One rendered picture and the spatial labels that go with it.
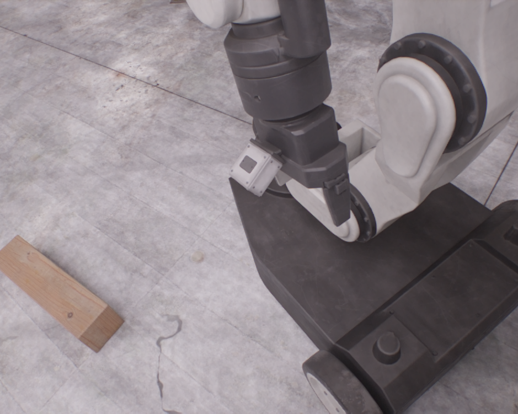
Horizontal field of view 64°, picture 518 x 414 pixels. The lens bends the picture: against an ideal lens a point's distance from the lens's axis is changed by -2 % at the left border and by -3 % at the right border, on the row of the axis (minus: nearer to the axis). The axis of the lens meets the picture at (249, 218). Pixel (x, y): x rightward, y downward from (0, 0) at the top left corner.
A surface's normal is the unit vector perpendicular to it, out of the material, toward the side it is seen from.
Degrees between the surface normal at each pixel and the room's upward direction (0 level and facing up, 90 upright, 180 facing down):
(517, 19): 76
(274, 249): 0
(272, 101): 82
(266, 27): 80
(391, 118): 90
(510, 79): 66
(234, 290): 0
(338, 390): 2
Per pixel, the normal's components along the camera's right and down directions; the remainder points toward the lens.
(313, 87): 0.54, 0.46
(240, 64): -0.69, 0.62
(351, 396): -0.12, -0.51
